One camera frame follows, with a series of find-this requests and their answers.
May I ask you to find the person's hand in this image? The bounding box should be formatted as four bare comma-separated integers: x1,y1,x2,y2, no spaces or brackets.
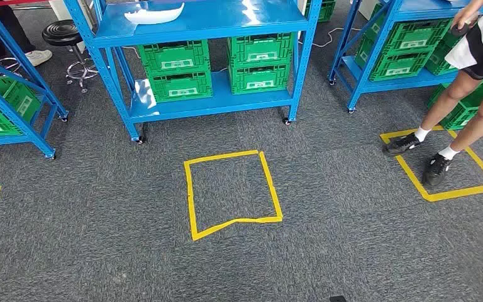
452,2,482,27

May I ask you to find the black round remote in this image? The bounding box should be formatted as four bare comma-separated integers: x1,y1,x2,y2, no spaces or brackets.
451,20,472,39

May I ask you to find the white curved plastic part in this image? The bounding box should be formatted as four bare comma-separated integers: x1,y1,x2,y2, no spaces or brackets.
124,3,186,25

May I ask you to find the blue metal shelf rack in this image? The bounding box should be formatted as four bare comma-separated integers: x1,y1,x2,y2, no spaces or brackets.
0,0,70,160
328,0,483,114
62,0,323,145

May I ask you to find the person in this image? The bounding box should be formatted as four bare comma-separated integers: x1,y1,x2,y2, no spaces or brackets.
382,0,483,188
0,4,53,67

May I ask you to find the white floor cable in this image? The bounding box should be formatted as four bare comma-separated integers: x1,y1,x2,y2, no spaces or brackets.
297,26,363,48

